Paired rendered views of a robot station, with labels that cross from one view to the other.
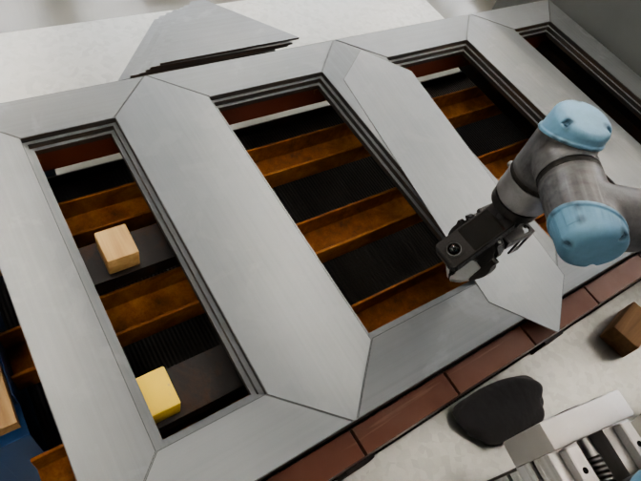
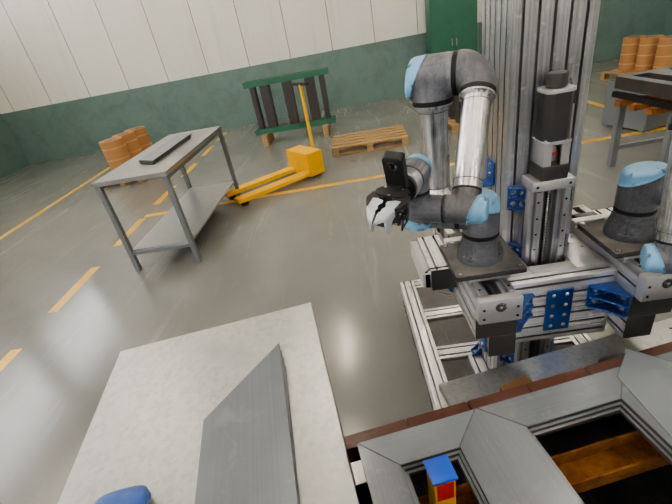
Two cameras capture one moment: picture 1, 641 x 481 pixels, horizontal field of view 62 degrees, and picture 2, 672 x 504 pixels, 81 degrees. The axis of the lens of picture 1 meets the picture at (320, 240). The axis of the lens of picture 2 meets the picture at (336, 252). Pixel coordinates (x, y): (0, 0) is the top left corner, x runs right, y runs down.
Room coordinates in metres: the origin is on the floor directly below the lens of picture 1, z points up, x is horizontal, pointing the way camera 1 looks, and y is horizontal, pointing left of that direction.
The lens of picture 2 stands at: (1.65, -0.45, 1.80)
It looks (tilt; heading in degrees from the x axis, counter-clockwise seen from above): 29 degrees down; 224
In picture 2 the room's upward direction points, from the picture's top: 11 degrees counter-clockwise
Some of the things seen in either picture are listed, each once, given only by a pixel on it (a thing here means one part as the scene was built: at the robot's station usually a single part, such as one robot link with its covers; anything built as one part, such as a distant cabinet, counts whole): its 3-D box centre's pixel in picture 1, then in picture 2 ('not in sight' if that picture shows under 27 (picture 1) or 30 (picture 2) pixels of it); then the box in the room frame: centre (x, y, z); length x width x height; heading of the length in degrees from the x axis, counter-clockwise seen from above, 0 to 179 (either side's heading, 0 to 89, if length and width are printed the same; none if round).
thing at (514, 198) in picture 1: (525, 187); not in sight; (0.58, -0.24, 1.07); 0.08 x 0.08 x 0.05
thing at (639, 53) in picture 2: not in sight; (647, 58); (-7.93, -1.04, 0.35); 1.20 x 0.80 x 0.70; 45
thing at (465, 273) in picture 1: (474, 267); not in sight; (0.57, -0.25, 0.89); 0.06 x 0.03 x 0.09; 139
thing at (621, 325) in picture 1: (628, 328); (518, 392); (0.72, -0.66, 0.71); 0.10 x 0.06 x 0.05; 150
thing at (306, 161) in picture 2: not in sight; (267, 142); (-1.83, -4.60, 0.61); 1.42 x 0.56 x 1.22; 165
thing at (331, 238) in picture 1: (411, 203); not in sight; (0.84, -0.16, 0.70); 1.66 x 0.08 x 0.05; 139
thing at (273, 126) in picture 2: not in sight; (291, 107); (-3.98, -6.20, 0.58); 1.60 x 0.60 x 1.17; 125
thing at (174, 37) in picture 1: (196, 34); not in sight; (1.03, 0.44, 0.77); 0.45 x 0.20 x 0.04; 139
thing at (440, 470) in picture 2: not in sight; (440, 471); (1.17, -0.71, 0.88); 0.06 x 0.06 x 0.02; 49
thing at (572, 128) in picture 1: (560, 150); not in sight; (0.57, -0.24, 1.15); 0.09 x 0.08 x 0.11; 16
